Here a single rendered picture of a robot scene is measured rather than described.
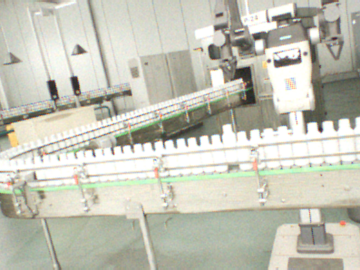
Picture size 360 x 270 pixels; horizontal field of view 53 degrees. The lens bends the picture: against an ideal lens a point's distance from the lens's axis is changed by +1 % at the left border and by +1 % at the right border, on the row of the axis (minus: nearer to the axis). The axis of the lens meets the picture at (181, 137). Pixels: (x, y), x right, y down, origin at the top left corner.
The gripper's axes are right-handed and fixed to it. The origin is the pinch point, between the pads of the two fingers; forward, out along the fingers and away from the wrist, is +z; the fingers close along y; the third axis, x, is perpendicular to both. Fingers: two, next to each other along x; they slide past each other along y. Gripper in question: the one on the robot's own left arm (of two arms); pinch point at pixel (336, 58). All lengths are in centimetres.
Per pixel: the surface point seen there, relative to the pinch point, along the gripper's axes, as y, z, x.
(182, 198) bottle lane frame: -20, 50, 73
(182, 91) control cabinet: 624, 35, 314
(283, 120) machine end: 348, 86, 67
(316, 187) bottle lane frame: -20, 49, 14
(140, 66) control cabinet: 514, -36, 352
